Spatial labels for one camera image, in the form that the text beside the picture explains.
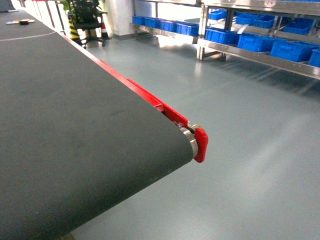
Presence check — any small black device on belt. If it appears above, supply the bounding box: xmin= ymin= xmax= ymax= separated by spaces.
xmin=18 ymin=19 xmax=29 ymax=26

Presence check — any red conveyor side rail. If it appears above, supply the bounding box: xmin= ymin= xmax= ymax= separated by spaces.
xmin=61 ymin=35 xmax=209 ymax=163

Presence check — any stainless steel flow rack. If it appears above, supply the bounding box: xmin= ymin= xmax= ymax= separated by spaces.
xmin=129 ymin=0 xmax=320 ymax=80

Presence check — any black office chair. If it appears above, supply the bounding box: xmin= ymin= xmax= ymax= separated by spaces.
xmin=67 ymin=0 xmax=110 ymax=49

